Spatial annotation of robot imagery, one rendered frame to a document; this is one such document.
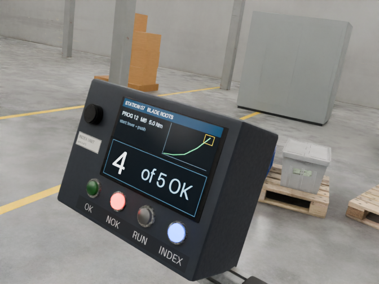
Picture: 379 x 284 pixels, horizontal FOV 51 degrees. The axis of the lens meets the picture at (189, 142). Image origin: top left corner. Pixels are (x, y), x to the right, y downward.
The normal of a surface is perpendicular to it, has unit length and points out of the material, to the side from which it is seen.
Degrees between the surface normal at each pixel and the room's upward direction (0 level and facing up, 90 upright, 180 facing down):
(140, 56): 90
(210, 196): 75
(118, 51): 90
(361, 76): 90
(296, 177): 95
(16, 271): 0
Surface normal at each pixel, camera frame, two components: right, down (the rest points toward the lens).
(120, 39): -0.44, 0.18
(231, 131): -0.56, -0.13
